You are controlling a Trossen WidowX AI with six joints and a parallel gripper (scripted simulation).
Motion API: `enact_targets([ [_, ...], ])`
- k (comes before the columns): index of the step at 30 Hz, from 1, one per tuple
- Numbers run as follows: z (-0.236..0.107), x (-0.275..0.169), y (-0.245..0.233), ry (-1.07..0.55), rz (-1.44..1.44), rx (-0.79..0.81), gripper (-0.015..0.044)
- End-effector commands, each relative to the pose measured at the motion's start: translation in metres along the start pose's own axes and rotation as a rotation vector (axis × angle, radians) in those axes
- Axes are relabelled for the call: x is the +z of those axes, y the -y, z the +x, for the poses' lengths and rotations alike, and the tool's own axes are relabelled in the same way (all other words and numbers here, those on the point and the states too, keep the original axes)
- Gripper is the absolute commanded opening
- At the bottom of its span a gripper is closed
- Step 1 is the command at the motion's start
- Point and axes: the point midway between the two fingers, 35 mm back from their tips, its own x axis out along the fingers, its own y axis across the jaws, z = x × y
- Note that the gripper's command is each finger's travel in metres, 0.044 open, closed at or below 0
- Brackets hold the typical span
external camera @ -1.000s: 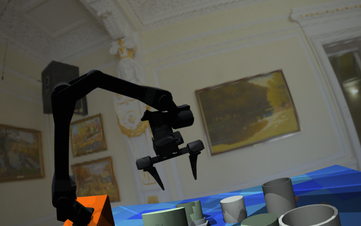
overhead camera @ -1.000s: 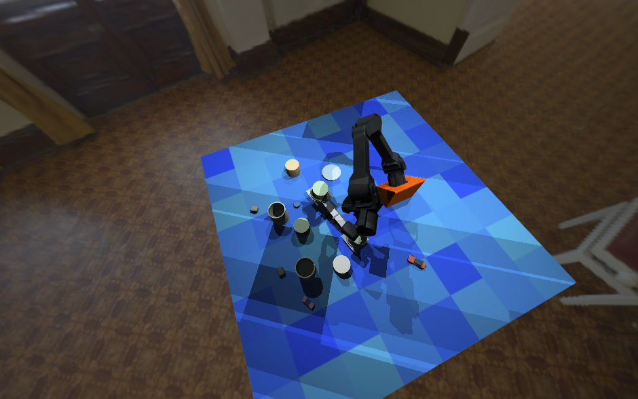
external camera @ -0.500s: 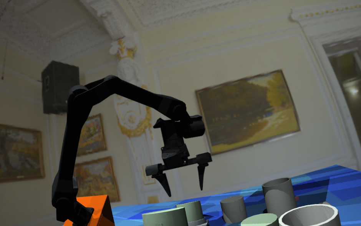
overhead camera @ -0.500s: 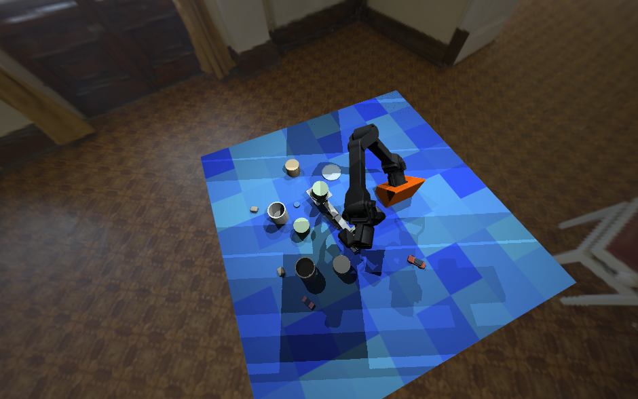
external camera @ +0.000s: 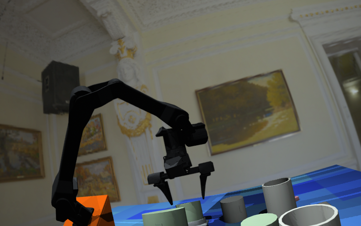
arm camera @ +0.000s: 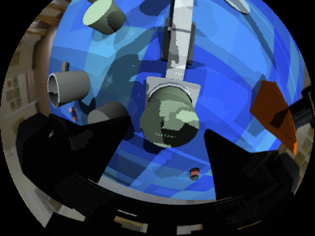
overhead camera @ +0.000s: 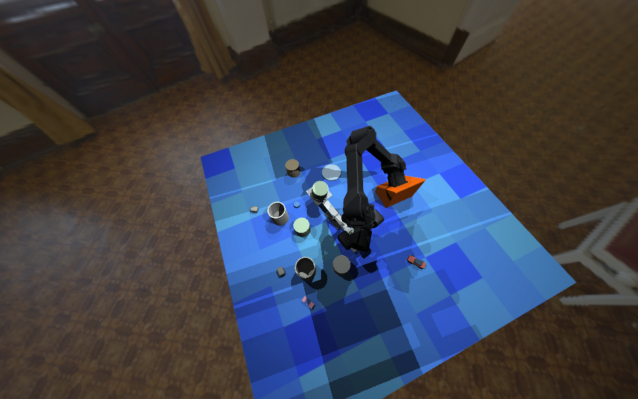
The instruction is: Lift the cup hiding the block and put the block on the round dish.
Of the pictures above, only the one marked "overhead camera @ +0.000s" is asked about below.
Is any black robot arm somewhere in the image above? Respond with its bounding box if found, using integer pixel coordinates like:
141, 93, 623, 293
341, 126, 408, 252

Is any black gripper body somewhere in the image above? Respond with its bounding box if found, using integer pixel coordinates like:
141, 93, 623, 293
337, 209, 384, 250

